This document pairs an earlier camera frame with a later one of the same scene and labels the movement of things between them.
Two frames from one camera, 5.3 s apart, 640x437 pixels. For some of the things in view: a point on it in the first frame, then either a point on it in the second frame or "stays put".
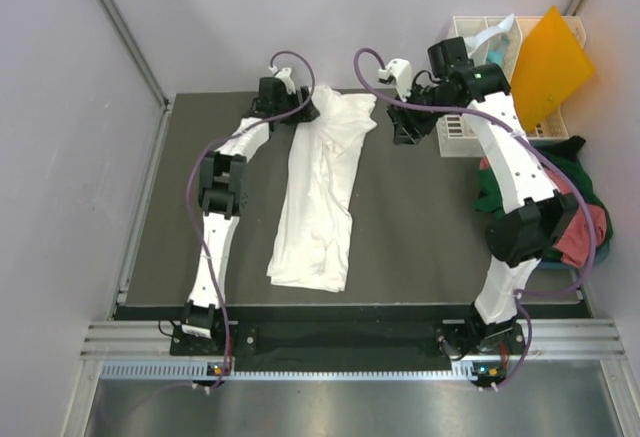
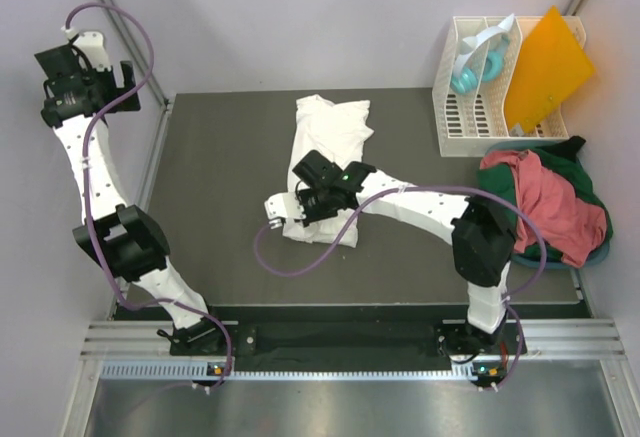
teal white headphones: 495,37 stays put
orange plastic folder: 550,66 stays put
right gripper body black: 422,121 → 315,205
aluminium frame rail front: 549,339 stays put
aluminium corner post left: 129,32 stays put
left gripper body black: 289,102 → 104,84
